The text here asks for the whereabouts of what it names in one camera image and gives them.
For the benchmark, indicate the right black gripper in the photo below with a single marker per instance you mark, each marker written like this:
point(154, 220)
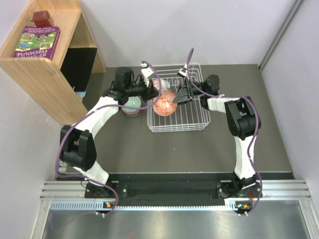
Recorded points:
point(184, 93)

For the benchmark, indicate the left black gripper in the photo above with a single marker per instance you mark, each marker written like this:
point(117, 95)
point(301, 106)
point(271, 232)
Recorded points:
point(150, 92)

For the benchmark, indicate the red patterned white bowl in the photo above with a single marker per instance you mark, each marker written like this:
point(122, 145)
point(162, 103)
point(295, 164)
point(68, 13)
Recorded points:
point(163, 83)

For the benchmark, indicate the orange red patterned bowl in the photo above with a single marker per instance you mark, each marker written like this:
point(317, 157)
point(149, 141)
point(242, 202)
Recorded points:
point(164, 106)

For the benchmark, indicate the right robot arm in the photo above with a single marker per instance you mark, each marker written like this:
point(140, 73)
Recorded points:
point(243, 123)

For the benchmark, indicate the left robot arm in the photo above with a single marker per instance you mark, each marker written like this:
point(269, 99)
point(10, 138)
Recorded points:
point(77, 146)

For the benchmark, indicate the dark bottom bowls stack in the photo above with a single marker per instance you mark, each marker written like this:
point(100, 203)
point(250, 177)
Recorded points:
point(130, 112)

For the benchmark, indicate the pale green bowl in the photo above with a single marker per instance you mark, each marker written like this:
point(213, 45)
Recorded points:
point(133, 102)

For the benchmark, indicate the wooden shelf unit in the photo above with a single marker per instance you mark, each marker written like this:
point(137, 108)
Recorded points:
point(41, 78)

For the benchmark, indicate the purple treehouse book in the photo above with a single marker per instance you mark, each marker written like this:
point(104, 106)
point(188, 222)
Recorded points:
point(38, 42)

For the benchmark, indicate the dark red box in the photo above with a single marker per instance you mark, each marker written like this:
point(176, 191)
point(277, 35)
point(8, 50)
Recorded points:
point(42, 19)

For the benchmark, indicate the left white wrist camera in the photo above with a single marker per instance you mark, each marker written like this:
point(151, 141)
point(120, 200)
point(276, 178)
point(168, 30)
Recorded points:
point(147, 73)

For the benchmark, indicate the white wire dish rack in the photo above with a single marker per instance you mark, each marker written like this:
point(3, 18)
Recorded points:
point(190, 116)

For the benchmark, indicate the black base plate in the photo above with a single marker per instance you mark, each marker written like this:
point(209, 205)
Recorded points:
point(168, 189)

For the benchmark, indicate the aluminium rail frame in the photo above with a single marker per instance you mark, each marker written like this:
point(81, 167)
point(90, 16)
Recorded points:
point(70, 195)

